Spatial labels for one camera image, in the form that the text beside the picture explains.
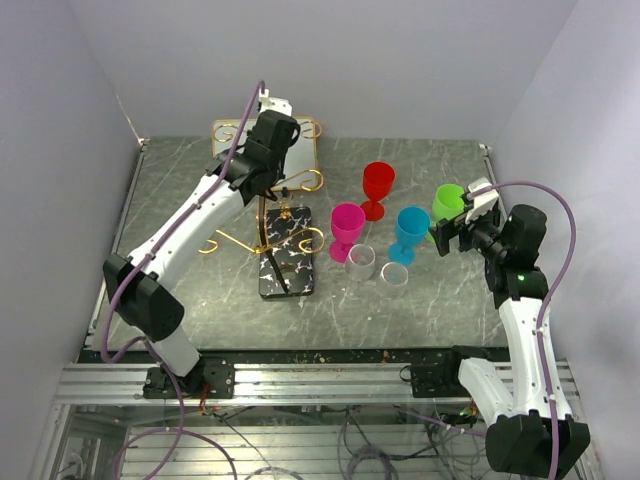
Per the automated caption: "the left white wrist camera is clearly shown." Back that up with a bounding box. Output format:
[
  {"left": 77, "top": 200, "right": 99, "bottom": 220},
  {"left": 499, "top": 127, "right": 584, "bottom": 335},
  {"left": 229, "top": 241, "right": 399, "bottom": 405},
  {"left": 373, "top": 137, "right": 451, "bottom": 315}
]
[{"left": 258, "top": 88, "right": 293, "bottom": 116}]

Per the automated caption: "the aluminium mounting rail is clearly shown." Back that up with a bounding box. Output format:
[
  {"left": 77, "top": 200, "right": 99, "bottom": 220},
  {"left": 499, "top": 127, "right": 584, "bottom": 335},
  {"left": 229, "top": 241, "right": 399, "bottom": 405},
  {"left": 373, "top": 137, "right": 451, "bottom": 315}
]
[{"left": 54, "top": 349, "right": 581, "bottom": 406}]

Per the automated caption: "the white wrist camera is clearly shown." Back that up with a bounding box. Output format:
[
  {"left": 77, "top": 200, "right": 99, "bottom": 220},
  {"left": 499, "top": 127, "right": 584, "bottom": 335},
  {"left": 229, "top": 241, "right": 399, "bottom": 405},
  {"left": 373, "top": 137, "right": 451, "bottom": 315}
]
[
  {"left": 462, "top": 177, "right": 499, "bottom": 224},
  {"left": 258, "top": 88, "right": 293, "bottom": 116}
]

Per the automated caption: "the green plastic wine glass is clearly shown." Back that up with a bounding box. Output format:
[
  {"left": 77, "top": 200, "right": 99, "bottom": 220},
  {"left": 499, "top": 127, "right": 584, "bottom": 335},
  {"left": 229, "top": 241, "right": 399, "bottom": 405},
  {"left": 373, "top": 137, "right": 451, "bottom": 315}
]
[{"left": 431, "top": 184, "right": 465, "bottom": 227}]

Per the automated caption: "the clear glass cup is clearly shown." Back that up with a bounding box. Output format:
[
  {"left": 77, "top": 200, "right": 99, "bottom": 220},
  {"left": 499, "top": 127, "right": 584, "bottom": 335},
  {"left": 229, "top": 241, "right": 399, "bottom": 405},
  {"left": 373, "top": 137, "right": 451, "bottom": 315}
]
[
  {"left": 376, "top": 262, "right": 409, "bottom": 298},
  {"left": 345, "top": 244, "right": 376, "bottom": 282}
]

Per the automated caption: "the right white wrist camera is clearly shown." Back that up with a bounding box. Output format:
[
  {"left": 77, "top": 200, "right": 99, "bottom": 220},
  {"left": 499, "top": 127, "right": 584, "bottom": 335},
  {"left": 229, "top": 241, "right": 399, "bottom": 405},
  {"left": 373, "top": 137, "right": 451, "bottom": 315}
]
[{"left": 462, "top": 177, "right": 499, "bottom": 224}]

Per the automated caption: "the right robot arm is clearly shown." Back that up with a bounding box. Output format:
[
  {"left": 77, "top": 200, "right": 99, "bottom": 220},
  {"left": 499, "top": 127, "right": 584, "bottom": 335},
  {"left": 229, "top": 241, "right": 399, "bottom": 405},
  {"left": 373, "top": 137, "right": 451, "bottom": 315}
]
[{"left": 401, "top": 204, "right": 591, "bottom": 479}]

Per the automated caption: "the red plastic wine glass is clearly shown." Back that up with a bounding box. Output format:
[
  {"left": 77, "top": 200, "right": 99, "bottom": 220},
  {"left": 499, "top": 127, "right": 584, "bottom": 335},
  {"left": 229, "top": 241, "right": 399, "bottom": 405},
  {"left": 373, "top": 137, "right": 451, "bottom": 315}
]
[{"left": 361, "top": 161, "right": 396, "bottom": 222}]

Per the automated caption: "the blue plastic wine glass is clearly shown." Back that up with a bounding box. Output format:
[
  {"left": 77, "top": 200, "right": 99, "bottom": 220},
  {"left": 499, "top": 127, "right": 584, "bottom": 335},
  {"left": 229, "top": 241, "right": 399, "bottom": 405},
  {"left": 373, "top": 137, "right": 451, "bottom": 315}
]
[{"left": 388, "top": 206, "right": 431, "bottom": 266}]

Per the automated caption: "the gold framed mirror tray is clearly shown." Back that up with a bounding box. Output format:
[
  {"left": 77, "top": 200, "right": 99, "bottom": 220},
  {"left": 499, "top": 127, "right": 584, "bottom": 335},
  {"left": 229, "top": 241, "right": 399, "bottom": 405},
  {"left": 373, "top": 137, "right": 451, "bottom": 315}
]
[{"left": 211, "top": 116, "right": 323, "bottom": 192}]

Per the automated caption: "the pink plastic wine glass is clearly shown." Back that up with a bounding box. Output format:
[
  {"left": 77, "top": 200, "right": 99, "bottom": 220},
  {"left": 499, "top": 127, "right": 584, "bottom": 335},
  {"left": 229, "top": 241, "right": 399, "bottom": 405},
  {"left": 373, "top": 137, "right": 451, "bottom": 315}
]
[{"left": 329, "top": 203, "right": 366, "bottom": 263}]

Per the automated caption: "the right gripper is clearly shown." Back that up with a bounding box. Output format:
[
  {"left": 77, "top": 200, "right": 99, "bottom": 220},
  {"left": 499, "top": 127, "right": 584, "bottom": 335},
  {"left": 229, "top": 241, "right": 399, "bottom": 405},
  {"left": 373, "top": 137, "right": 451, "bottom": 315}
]
[{"left": 428, "top": 202, "right": 508, "bottom": 262}]

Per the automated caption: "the clear glass cup left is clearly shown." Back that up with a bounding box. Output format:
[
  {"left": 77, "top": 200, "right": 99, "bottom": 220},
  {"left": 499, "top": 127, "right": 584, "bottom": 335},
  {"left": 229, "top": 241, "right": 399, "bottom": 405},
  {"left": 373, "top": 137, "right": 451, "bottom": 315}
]
[{"left": 345, "top": 244, "right": 376, "bottom": 282}]

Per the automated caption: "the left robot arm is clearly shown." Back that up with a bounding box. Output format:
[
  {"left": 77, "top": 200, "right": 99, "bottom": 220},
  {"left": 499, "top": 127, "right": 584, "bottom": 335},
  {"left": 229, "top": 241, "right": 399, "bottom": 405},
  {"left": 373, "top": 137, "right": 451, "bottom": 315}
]
[{"left": 103, "top": 101, "right": 300, "bottom": 397}]

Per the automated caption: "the clear glass cup right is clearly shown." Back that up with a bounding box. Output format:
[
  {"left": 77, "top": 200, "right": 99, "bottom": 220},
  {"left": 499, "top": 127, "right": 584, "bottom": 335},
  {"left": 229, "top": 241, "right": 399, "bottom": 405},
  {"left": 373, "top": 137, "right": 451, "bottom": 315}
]
[{"left": 376, "top": 262, "right": 409, "bottom": 298}]

